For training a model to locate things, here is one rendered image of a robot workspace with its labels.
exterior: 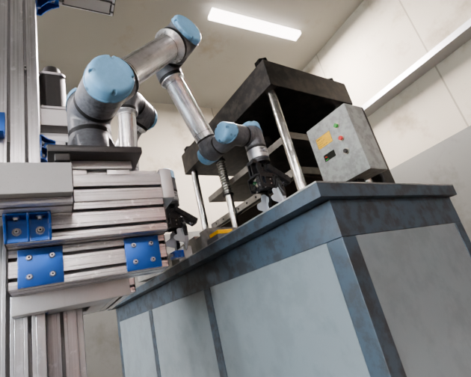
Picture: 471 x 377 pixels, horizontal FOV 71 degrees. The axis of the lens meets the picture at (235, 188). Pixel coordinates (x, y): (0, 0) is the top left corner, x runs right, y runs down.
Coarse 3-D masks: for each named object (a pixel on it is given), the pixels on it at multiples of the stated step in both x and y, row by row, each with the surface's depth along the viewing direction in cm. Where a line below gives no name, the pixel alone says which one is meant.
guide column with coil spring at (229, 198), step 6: (222, 156) 266; (222, 162) 263; (222, 174) 260; (222, 180) 259; (228, 186) 256; (228, 192) 254; (228, 198) 253; (228, 204) 252; (234, 204) 253; (234, 210) 250; (234, 216) 248; (234, 222) 246
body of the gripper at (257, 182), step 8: (256, 160) 115; (264, 160) 115; (248, 168) 116; (256, 168) 116; (264, 168) 116; (256, 176) 112; (264, 176) 112; (272, 176) 114; (248, 184) 115; (256, 184) 114; (264, 184) 110; (272, 184) 113; (256, 192) 114; (264, 192) 116
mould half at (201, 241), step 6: (210, 228) 128; (216, 228) 129; (222, 228) 131; (228, 228) 132; (234, 228) 134; (204, 234) 128; (192, 240) 136; (198, 240) 132; (204, 240) 128; (180, 246) 146; (192, 246) 136; (198, 246) 132; (204, 246) 128; (192, 252) 136
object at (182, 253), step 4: (180, 248) 132; (184, 248) 130; (188, 248) 132; (172, 252) 129; (176, 252) 128; (180, 252) 129; (184, 252) 130; (188, 252) 131; (168, 256) 127; (172, 256) 128; (176, 256) 128; (180, 256) 129; (184, 256) 130; (188, 256) 130; (180, 260) 132
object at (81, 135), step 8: (80, 128) 90; (88, 128) 90; (96, 128) 91; (104, 128) 93; (72, 136) 90; (80, 136) 88; (88, 136) 88; (96, 136) 89; (104, 136) 91; (72, 144) 88; (80, 144) 86; (88, 144) 86; (96, 144) 87; (104, 144) 89; (112, 144) 93
